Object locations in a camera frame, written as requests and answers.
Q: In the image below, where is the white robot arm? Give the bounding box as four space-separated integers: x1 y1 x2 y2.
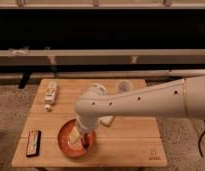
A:
75 76 205 148

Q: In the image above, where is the clear plastic cup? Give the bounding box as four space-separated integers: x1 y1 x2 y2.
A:
116 80 133 93

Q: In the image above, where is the orange ceramic bowl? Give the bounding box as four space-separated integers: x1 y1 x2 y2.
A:
58 119 96 158

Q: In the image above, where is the white soap bar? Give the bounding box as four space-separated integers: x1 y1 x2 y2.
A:
100 116 114 127

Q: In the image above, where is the dark red pepper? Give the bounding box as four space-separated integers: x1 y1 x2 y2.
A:
83 141 90 149

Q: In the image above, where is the white tube bottle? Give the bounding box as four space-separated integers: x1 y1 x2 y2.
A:
44 81 59 111

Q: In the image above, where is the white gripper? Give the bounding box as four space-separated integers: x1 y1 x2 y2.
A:
71 118 98 149

